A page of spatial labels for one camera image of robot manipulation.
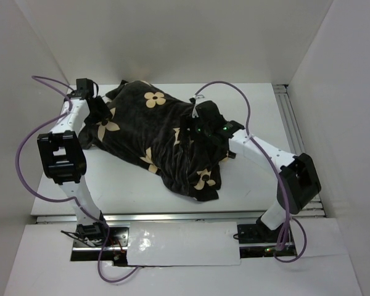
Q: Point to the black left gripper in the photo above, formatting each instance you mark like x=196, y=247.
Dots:
x=103, y=114

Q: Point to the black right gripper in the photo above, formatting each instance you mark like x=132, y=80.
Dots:
x=201, y=137

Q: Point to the black floral pillowcase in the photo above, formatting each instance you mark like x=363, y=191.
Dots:
x=153, y=130

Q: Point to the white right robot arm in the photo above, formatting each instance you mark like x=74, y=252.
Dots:
x=297, y=179

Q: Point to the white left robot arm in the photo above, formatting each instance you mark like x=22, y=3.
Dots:
x=64, y=162

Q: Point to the white cover plate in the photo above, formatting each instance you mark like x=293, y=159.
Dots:
x=183, y=244

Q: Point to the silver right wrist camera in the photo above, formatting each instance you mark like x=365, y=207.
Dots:
x=195, y=101

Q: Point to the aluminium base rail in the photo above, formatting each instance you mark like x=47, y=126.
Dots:
x=156, y=217

